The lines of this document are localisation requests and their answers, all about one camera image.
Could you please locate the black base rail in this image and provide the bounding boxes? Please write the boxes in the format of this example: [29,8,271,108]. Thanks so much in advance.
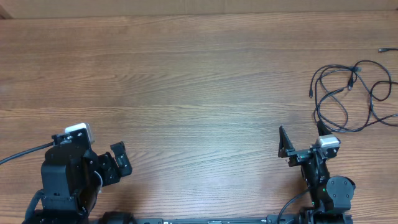
[90,211,354,224]

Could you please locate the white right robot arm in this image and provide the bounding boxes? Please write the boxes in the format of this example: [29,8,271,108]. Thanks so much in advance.
[275,122,356,224]

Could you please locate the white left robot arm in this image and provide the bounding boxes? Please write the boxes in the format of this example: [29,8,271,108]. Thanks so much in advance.
[24,142,132,223]

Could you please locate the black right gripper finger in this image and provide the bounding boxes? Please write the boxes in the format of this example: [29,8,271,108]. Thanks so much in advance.
[278,125,295,158]
[317,120,332,136]

